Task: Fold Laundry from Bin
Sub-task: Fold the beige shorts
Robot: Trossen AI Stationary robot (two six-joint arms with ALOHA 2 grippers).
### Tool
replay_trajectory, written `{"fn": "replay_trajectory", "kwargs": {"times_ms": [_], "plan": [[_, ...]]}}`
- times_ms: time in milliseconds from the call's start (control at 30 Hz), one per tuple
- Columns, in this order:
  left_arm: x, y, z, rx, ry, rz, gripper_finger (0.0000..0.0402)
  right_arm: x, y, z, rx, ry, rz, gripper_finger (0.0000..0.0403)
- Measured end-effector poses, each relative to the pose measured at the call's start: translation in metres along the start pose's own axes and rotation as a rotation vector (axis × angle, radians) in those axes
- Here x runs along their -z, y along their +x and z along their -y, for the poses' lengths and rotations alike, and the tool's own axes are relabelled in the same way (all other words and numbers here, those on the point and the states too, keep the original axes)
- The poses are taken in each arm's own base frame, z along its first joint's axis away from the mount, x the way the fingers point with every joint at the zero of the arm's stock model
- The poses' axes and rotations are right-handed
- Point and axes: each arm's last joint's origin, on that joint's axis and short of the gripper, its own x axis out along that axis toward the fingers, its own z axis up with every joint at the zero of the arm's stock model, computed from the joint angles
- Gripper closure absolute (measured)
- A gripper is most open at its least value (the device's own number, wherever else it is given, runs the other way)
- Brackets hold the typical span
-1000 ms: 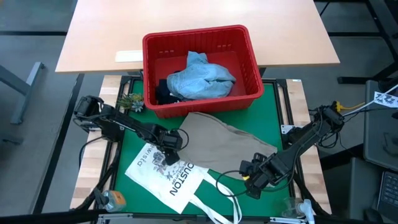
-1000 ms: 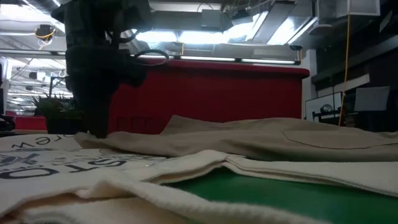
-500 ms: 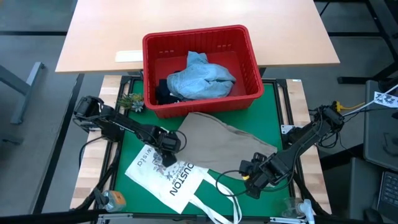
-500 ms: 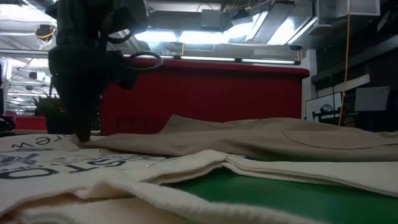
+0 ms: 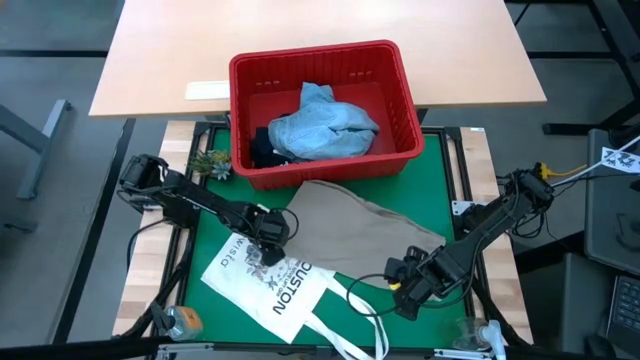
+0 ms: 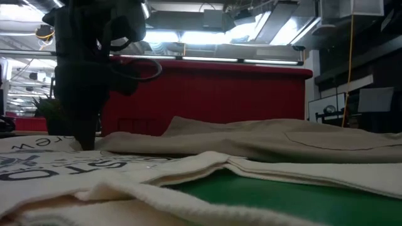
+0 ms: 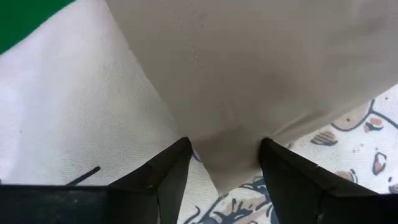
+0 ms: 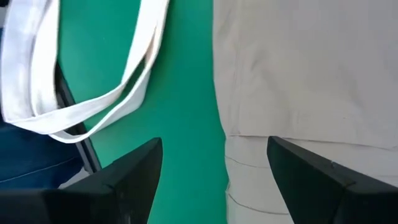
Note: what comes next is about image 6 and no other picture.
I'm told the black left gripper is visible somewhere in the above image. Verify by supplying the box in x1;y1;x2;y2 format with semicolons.
55;56;141;151

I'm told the red background bin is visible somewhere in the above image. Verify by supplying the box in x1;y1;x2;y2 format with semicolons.
12;116;48;132

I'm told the red plastic laundry bin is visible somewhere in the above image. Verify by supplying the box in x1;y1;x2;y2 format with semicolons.
100;55;314;137

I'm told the small potted succulent plant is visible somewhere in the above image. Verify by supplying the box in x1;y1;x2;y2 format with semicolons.
32;95;75;136

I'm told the cream printed tote bag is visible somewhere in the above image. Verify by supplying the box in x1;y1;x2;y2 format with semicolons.
0;134;402;226

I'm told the grey chair back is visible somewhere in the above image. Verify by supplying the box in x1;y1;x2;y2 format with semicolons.
357;87;395;113

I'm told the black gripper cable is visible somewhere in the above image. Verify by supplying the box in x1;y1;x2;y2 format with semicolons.
109;57;163;83

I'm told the hanging yellow cable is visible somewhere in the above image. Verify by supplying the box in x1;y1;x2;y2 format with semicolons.
340;0;355;128

